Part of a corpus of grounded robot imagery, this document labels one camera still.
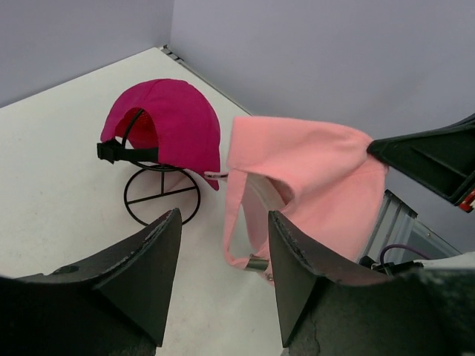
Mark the magenta baseball cap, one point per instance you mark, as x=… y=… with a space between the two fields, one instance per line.
x=165 y=121

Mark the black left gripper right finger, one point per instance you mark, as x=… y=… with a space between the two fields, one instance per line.
x=329 y=305

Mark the aluminium frame rail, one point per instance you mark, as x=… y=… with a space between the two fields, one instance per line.
x=398 y=225

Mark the black wire hat stand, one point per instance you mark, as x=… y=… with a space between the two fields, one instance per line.
x=163 y=183

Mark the light pink baseball cap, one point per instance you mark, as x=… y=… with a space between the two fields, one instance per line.
x=319 y=175

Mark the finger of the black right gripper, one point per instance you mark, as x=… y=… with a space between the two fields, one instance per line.
x=441 y=160

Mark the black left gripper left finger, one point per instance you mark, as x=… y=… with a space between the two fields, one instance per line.
x=114 y=302

